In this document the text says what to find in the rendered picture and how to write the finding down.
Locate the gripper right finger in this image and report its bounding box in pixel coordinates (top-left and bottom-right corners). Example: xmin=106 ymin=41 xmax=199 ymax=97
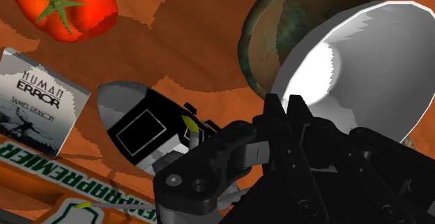
xmin=287 ymin=95 xmax=435 ymax=224

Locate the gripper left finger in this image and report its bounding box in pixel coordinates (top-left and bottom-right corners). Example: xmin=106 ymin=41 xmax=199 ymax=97
xmin=153 ymin=93 xmax=329 ymax=224

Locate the white bowl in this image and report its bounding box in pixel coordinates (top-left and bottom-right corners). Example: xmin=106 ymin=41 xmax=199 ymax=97
xmin=270 ymin=0 xmax=435 ymax=144

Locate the green brown bowl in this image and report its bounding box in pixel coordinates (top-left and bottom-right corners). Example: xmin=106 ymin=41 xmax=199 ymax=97
xmin=237 ymin=0 xmax=385 ymax=100

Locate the orange box with green lettering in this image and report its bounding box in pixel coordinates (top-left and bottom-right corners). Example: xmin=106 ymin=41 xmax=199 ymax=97
xmin=0 ymin=135 xmax=158 ymax=224

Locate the grey book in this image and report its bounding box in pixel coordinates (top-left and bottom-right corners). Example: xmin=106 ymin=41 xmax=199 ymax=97
xmin=0 ymin=47 xmax=92 ymax=158

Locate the red tomato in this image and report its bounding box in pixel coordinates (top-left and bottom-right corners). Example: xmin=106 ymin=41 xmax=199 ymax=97
xmin=10 ymin=0 xmax=119 ymax=43

